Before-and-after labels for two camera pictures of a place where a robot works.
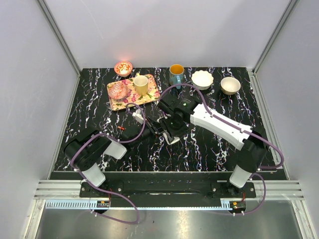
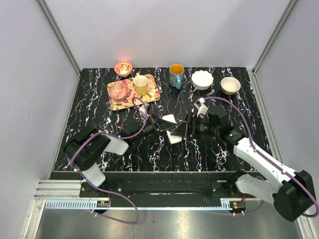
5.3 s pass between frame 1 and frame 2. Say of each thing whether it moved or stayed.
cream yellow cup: stayed
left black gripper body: stayed
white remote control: stayed
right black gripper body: moved
